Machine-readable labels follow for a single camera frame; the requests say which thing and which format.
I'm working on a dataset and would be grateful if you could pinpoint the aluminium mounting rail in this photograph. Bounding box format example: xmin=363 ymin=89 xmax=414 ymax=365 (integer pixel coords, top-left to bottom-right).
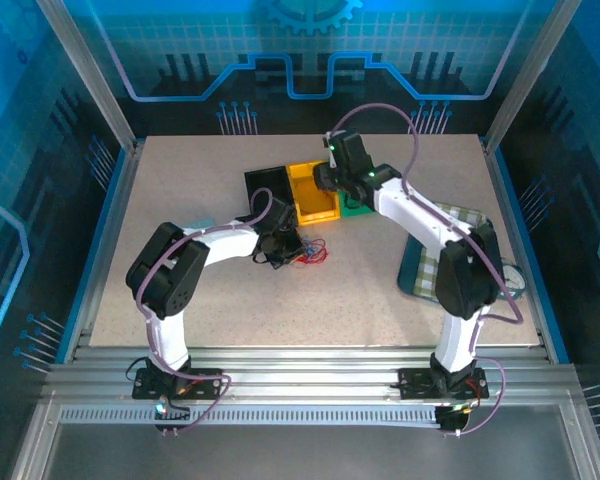
xmin=44 ymin=346 xmax=581 ymax=402

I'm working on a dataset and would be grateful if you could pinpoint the green white checked cloth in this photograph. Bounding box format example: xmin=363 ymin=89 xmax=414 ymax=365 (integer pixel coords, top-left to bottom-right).
xmin=412 ymin=202 xmax=492 ymax=302

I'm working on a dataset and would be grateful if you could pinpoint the slotted grey cable duct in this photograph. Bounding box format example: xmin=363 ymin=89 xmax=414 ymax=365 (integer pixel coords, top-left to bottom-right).
xmin=59 ymin=407 xmax=441 ymax=426

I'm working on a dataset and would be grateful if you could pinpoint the black plastic bin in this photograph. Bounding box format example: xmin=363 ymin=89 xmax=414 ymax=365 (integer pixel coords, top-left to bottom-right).
xmin=244 ymin=166 xmax=298 ymax=224

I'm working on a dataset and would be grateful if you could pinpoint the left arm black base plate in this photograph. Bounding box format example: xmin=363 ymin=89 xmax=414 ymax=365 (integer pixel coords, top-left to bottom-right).
xmin=132 ymin=367 xmax=225 ymax=401

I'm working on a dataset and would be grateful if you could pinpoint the aluminium frame post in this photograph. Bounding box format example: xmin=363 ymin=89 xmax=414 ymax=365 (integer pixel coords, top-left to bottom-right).
xmin=35 ymin=0 xmax=142 ymax=151
xmin=483 ymin=0 xmax=584 ymax=151

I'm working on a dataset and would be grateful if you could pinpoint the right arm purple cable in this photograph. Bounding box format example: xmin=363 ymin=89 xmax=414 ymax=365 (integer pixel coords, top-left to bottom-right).
xmin=329 ymin=102 xmax=526 ymax=437

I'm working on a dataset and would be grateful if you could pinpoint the small black controller board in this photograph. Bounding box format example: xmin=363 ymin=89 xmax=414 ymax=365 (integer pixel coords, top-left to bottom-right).
xmin=437 ymin=404 xmax=474 ymax=436
xmin=153 ymin=394 xmax=192 ymax=435

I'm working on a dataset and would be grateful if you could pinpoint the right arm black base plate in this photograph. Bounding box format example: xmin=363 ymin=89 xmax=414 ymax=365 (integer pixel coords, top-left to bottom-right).
xmin=397 ymin=367 xmax=490 ymax=401

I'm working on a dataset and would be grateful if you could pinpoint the thin red cable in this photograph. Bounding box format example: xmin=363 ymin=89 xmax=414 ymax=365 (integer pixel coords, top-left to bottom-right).
xmin=293 ymin=238 xmax=329 ymax=266

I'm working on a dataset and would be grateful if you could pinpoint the green plastic bin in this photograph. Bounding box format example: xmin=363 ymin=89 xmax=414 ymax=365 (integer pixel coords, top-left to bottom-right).
xmin=335 ymin=189 xmax=381 ymax=220

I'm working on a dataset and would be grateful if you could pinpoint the yellow plastic bin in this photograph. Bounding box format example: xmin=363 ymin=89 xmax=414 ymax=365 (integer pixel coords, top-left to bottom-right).
xmin=286 ymin=159 xmax=342 ymax=227

